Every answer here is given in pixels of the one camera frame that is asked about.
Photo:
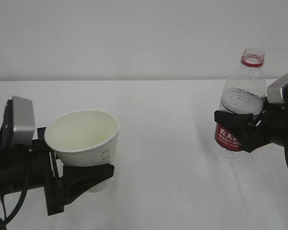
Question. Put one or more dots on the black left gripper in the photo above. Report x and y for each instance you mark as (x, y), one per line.
(76, 180)

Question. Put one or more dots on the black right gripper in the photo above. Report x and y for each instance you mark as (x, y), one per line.
(270, 126)

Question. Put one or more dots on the clear water bottle red label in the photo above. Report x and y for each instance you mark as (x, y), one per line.
(243, 93)

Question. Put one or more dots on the white paper coffee cup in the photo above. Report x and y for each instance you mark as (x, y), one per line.
(84, 138)

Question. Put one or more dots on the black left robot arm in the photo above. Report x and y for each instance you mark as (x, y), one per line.
(23, 168)

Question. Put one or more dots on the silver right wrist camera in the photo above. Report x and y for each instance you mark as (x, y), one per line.
(277, 92)

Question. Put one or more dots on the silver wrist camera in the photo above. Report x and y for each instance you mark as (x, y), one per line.
(18, 124)
(277, 92)

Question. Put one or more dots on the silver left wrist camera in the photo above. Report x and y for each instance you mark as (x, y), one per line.
(18, 124)

